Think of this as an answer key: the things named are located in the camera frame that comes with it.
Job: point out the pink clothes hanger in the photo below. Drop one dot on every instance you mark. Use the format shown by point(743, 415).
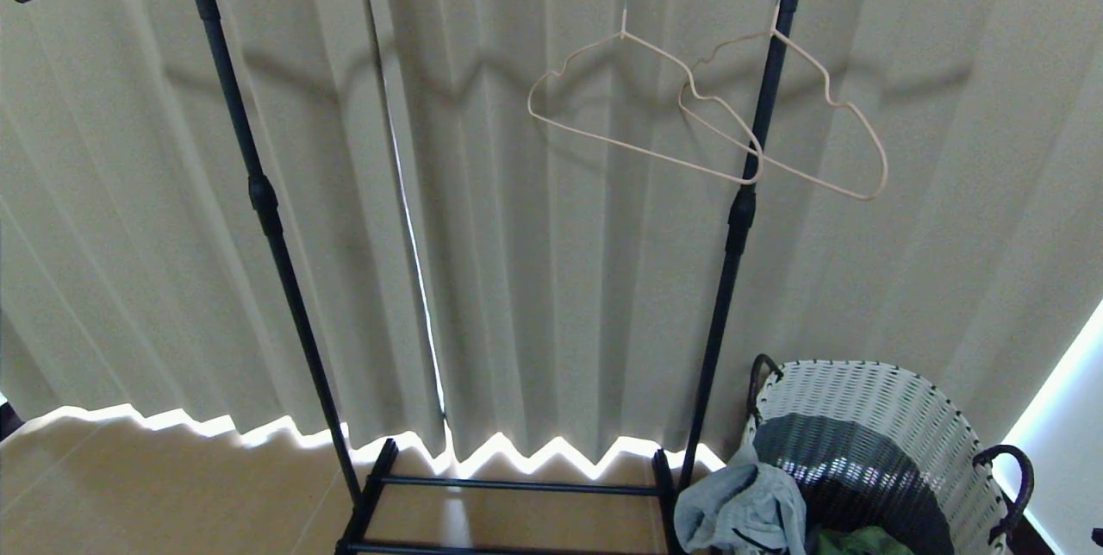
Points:
point(621, 32)
point(775, 28)

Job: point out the green shirt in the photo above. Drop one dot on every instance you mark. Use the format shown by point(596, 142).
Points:
point(862, 542)

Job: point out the white laundry basket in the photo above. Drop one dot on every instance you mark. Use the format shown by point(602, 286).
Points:
point(862, 391)

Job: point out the pale grey garment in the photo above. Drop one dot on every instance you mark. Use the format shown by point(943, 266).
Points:
point(732, 503)

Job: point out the beige curtain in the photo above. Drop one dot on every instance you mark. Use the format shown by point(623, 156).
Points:
point(129, 193)

